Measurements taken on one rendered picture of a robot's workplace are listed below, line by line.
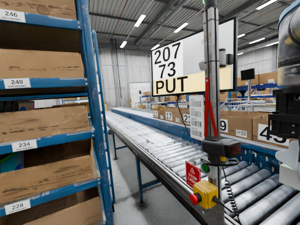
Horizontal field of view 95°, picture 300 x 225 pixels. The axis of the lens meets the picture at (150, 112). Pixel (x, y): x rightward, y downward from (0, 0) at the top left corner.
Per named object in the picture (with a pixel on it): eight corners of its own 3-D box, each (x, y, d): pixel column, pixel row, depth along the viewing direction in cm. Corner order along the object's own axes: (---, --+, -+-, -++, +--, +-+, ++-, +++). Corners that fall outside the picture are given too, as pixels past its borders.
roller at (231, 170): (185, 189, 80) (187, 182, 78) (241, 164, 102) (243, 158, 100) (191, 196, 76) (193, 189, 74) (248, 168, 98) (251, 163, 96)
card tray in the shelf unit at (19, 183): (-48, 215, 42) (-56, 185, 41) (9, 169, 71) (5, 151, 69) (93, 177, 57) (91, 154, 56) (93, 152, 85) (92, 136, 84)
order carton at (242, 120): (207, 131, 134) (206, 113, 132) (227, 126, 146) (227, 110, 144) (251, 141, 98) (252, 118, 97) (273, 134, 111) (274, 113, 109)
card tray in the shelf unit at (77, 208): (-29, 273, 44) (-36, 246, 43) (12, 208, 71) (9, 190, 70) (103, 216, 62) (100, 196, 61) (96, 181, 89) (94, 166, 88)
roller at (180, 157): (162, 169, 104) (159, 167, 109) (211, 152, 126) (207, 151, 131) (161, 163, 104) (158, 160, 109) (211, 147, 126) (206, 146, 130)
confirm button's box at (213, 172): (199, 172, 60) (198, 157, 59) (204, 170, 61) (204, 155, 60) (212, 180, 53) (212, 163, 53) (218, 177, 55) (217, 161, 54)
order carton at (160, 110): (152, 118, 239) (152, 108, 237) (167, 115, 252) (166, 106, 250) (164, 120, 204) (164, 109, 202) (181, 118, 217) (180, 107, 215)
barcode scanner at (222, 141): (232, 177, 42) (227, 142, 42) (202, 165, 53) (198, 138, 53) (246, 170, 45) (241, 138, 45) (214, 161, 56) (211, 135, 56)
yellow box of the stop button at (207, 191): (190, 200, 59) (189, 185, 58) (205, 193, 62) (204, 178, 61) (220, 229, 46) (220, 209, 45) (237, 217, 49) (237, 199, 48)
